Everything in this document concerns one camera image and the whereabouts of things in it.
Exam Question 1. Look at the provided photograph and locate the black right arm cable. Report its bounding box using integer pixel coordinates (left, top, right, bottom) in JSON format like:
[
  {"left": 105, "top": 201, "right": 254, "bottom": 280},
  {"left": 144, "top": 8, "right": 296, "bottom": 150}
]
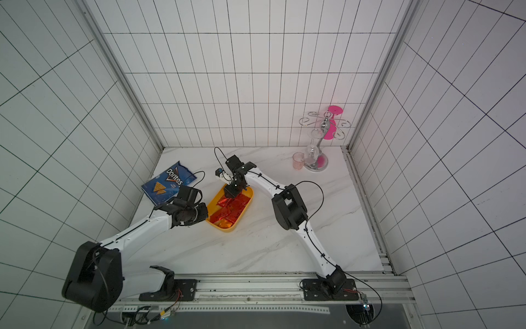
[{"left": 295, "top": 180, "right": 384, "bottom": 326}]

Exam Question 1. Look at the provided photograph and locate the pink plastic cup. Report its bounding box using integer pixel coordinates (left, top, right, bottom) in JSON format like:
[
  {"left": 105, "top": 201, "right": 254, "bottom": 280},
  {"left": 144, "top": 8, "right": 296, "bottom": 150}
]
[{"left": 293, "top": 152, "right": 305, "bottom": 171}]

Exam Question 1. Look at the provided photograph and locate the chrome glass holder stand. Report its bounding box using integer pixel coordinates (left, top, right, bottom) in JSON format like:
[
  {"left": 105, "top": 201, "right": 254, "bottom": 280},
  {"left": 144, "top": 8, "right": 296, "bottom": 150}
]
[{"left": 299, "top": 106, "right": 351, "bottom": 172}]

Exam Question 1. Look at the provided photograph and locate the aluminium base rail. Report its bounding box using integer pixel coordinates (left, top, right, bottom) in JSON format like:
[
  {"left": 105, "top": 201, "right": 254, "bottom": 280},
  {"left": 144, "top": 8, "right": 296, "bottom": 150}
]
[{"left": 109, "top": 272, "right": 416, "bottom": 315}]

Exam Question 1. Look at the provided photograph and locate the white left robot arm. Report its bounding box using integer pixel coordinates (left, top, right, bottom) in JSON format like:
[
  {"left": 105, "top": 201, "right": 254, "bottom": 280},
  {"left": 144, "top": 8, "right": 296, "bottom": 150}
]
[{"left": 61, "top": 186, "right": 208, "bottom": 313}]

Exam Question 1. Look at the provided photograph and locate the blue Doritos chip bag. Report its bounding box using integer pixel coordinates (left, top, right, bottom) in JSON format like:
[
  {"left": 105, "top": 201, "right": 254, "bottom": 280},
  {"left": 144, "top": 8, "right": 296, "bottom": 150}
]
[{"left": 141, "top": 161, "right": 197, "bottom": 206}]

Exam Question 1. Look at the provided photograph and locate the red tea bag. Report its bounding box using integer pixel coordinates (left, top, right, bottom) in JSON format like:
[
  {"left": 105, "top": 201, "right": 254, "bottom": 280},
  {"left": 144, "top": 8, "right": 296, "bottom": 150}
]
[
  {"left": 210, "top": 211, "right": 229, "bottom": 224},
  {"left": 229, "top": 194, "right": 251, "bottom": 212},
  {"left": 221, "top": 207, "right": 243, "bottom": 222},
  {"left": 216, "top": 195, "right": 235, "bottom": 208}
]

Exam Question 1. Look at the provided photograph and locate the clear hanging wine glass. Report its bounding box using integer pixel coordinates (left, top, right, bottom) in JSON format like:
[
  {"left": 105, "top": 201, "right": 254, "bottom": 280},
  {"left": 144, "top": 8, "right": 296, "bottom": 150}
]
[{"left": 305, "top": 128, "right": 323, "bottom": 165}]

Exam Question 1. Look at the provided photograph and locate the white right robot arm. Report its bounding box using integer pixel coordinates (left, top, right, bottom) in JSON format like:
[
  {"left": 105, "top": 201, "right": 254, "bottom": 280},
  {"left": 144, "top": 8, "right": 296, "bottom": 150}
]
[{"left": 216, "top": 155, "right": 347, "bottom": 299}]

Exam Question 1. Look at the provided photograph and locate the yellow plastic storage box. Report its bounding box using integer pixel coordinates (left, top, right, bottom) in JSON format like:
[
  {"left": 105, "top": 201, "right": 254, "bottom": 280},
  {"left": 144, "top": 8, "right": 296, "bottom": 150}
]
[{"left": 205, "top": 185, "right": 254, "bottom": 232}]

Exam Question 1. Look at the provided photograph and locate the orange tea bag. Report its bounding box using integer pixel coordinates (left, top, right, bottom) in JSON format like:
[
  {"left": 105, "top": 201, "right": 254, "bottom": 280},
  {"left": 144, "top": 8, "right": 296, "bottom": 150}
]
[{"left": 214, "top": 219, "right": 236, "bottom": 230}]

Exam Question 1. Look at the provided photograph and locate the pink hanging wine glass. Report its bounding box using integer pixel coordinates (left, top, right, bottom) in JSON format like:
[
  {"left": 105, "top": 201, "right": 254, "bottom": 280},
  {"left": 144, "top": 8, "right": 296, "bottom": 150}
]
[{"left": 324, "top": 106, "right": 344, "bottom": 141}]

